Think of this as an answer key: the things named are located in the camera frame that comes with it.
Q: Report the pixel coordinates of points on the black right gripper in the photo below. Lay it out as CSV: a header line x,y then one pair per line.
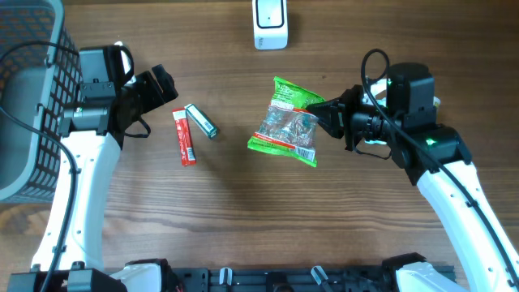
x,y
336,119

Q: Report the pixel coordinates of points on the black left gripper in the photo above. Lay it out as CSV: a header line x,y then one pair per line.
x,y
156,96

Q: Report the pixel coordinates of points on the green snack packet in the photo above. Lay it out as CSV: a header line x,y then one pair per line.
x,y
288,129

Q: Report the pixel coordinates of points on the green white small box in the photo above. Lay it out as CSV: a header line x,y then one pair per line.
x,y
202,121

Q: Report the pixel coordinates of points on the red snack packet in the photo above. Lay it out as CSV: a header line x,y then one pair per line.
x,y
184,137

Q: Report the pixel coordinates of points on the cup noodles container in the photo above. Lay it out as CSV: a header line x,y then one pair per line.
x,y
437,102

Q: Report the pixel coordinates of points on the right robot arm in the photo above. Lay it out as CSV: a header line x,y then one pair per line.
x,y
436,161

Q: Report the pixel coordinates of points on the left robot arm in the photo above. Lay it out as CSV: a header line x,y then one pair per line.
x,y
62,132

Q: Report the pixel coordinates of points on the white barcode scanner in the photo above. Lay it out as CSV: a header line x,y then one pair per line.
x,y
270,24

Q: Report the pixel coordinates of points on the grey plastic shopping basket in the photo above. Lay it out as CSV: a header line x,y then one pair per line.
x,y
39,72

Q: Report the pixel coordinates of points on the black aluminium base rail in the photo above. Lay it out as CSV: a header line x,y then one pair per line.
x,y
364,278

